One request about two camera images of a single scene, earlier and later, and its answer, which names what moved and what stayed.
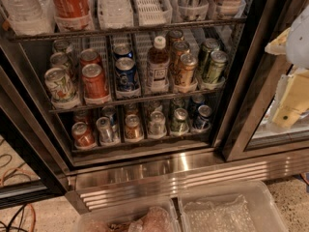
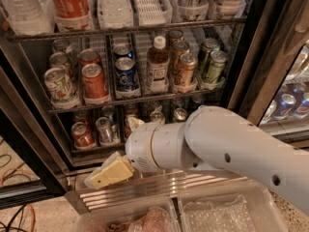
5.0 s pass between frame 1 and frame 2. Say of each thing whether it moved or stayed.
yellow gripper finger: moved
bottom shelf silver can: stayed
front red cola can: stayed
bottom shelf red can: stayed
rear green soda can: stayed
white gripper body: moved
